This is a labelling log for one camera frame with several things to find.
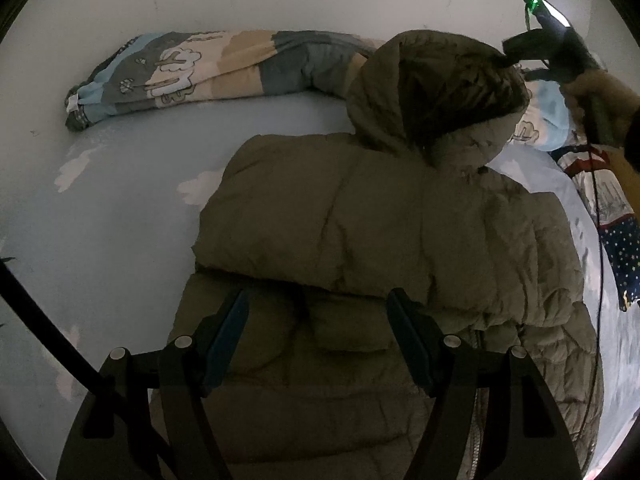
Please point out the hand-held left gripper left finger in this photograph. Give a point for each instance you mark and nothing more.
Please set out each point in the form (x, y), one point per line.
(227, 340)

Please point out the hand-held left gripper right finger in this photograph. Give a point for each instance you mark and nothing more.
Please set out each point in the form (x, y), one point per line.
(412, 345)

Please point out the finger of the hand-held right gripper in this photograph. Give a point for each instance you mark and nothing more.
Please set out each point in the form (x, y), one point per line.
(525, 45)
(540, 75)

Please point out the olive puffer jacket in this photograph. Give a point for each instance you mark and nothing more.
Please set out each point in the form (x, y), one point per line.
(375, 220)

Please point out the person's right hand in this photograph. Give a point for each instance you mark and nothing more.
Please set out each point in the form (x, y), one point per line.
(620, 105)

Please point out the light blue cloud bed sheet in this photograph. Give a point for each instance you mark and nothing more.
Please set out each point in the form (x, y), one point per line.
(125, 220)

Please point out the patchwork cartoon quilt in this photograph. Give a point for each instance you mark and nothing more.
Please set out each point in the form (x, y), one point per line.
(200, 70)

